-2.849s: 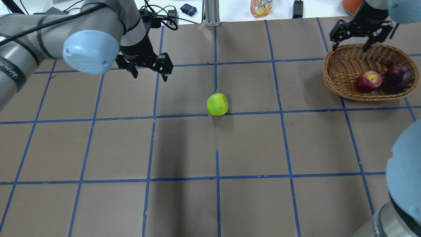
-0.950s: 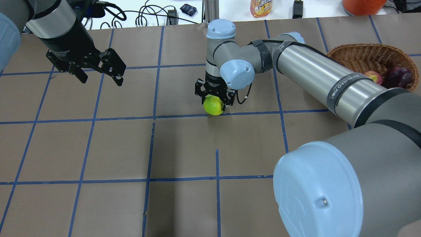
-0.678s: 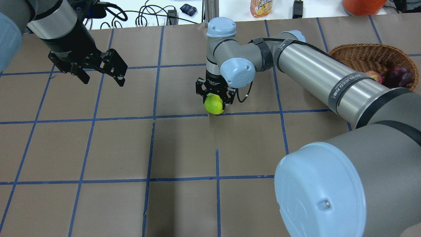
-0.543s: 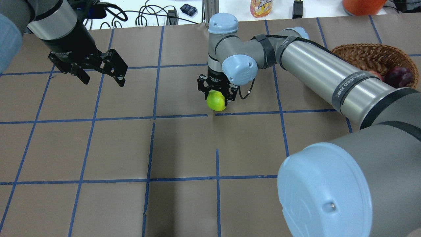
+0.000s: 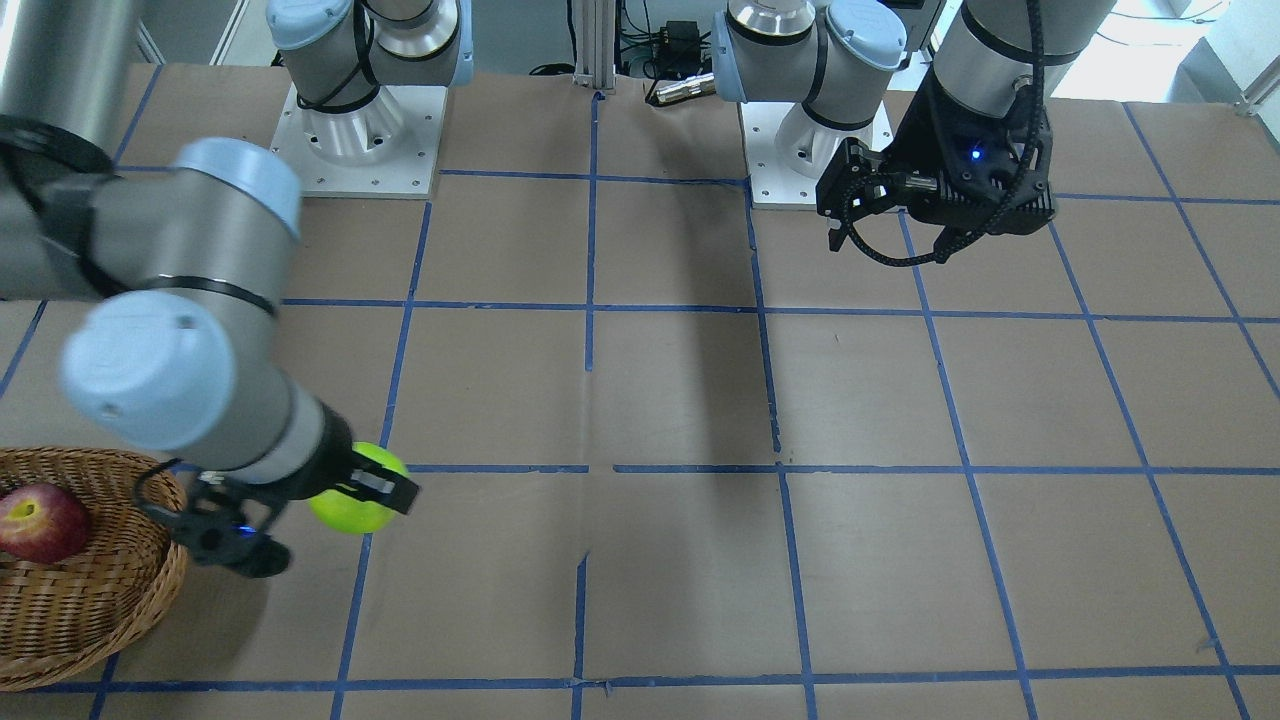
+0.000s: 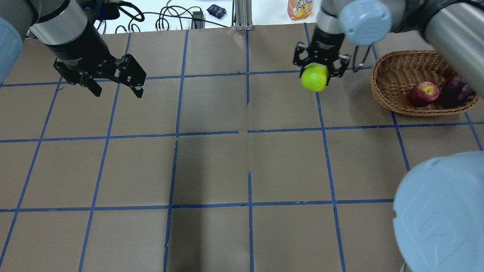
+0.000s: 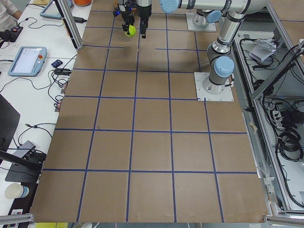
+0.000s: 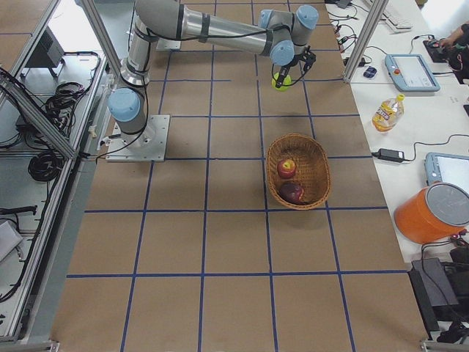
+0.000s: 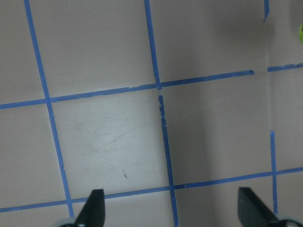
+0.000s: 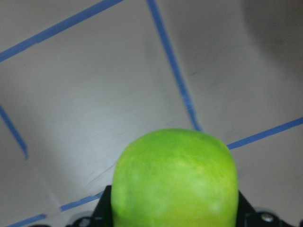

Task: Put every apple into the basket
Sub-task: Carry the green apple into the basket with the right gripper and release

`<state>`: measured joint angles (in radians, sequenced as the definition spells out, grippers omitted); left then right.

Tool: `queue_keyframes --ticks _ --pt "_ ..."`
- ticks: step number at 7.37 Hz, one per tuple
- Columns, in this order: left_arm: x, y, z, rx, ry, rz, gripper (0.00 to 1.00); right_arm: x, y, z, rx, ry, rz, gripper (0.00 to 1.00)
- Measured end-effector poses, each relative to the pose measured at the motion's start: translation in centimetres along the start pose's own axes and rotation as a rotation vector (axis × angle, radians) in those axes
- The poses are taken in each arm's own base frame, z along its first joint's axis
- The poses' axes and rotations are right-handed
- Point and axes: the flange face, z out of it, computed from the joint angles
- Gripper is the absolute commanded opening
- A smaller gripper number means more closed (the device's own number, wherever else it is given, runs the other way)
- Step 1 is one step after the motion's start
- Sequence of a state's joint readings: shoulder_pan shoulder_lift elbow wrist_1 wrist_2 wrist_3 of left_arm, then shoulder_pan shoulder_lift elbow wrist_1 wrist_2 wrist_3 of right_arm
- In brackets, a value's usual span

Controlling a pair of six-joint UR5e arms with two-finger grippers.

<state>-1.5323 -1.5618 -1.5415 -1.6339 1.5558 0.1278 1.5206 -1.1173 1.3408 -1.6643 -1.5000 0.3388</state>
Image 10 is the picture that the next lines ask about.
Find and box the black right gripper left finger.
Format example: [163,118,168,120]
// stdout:
[68,185,114,227]

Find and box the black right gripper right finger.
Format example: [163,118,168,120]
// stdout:
[236,191,291,227]

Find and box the green apple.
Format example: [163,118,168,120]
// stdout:
[111,129,239,227]

